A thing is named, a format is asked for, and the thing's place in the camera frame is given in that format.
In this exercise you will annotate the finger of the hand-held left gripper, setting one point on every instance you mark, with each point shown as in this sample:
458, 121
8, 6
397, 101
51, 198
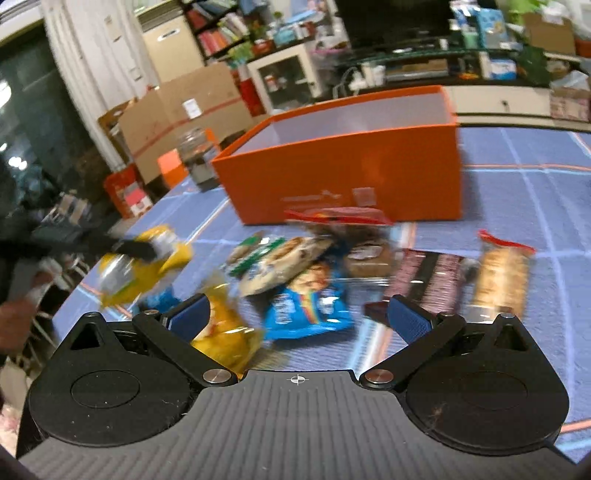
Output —
136, 250

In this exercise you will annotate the bookshelf with books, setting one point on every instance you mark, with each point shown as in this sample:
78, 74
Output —
231, 30

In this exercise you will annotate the green striped cookie packet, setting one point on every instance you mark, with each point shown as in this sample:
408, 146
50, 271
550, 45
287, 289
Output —
251, 258

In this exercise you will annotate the white glass door cabinet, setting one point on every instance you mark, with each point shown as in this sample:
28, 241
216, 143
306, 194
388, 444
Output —
286, 78

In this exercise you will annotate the blue cookie packet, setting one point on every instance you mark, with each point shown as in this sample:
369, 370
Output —
304, 309

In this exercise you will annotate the small orange box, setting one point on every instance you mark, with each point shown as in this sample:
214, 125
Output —
171, 168

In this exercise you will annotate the yellow snack packet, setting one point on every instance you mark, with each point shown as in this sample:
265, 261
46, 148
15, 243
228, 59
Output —
129, 277

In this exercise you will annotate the person's left forearm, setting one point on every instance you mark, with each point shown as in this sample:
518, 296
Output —
18, 323

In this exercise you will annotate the small blue snack packet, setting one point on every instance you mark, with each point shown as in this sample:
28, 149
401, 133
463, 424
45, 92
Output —
159, 302

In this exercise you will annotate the black television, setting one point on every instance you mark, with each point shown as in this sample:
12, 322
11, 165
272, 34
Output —
392, 21

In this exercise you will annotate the dark brown chocolate bar packet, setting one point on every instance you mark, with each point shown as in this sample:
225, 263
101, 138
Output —
429, 277

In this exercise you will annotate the brown cake packet red edge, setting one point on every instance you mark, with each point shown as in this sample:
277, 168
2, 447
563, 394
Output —
351, 235

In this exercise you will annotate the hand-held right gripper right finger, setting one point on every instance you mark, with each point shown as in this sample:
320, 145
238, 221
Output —
408, 318

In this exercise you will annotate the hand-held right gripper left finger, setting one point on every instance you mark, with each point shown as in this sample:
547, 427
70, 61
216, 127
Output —
189, 316

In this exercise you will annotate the clear chocolate chip cookie packet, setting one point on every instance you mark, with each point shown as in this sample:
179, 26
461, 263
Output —
295, 258

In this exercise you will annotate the orange cardboard box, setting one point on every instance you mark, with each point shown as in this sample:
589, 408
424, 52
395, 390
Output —
351, 161

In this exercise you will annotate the biscuit packet red ends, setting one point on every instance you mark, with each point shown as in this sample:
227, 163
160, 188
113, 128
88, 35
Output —
501, 277

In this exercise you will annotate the large cardboard box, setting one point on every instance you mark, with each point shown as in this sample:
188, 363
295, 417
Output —
184, 110

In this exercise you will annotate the glass jar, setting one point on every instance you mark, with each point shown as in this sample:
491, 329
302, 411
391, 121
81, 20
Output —
198, 159

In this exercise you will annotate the yellow chips packet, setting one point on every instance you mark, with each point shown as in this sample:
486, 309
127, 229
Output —
221, 323

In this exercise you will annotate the white television stand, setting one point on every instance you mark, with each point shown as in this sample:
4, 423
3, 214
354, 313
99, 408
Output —
485, 92

